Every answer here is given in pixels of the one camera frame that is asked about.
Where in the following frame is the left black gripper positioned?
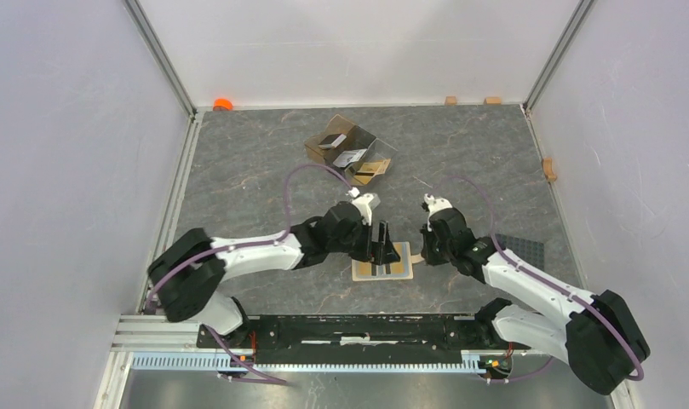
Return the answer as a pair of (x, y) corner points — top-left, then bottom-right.
(328, 216), (399, 265)

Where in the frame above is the beige leather card holder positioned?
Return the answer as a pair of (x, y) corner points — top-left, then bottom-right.
(351, 242), (424, 282)

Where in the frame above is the gold VIP card stack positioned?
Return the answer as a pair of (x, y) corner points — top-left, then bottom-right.
(350, 158), (391, 187)

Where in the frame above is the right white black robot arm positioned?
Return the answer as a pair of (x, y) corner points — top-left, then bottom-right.
(421, 197), (651, 395)

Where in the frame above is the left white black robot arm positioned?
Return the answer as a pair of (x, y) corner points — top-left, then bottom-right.
(147, 202), (401, 348)

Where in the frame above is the black and white card stack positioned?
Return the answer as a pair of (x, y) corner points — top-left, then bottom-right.
(318, 133), (347, 150)

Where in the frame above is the dark grey studded baseplate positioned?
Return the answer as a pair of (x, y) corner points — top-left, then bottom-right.
(496, 233), (545, 270)

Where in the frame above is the curved wooden block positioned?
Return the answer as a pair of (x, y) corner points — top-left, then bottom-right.
(542, 158), (558, 183)

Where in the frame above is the small wooden block right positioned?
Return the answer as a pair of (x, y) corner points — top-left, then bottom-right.
(484, 96), (502, 105)

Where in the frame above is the orange round cap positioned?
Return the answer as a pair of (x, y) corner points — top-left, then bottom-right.
(212, 98), (233, 111)

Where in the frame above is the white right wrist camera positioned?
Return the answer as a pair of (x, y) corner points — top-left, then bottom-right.
(422, 193), (452, 232)

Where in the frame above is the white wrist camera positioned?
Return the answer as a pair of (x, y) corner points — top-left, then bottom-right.
(422, 193), (452, 232)
(347, 187), (381, 226)

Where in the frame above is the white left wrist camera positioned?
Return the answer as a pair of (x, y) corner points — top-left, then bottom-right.
(347, 187), (381, 226)

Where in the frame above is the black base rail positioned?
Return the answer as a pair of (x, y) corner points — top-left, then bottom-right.
(222, 314), (514, 365)

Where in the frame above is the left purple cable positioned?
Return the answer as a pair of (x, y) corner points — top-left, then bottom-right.
(143, 164), (359, 386)

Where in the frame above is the purple cable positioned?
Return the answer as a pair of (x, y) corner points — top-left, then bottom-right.
(431, 175), (646, 385)
(143, 164), (359, 386)

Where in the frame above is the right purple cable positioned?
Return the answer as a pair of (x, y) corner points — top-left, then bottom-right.
(431, 175), (646, 385)

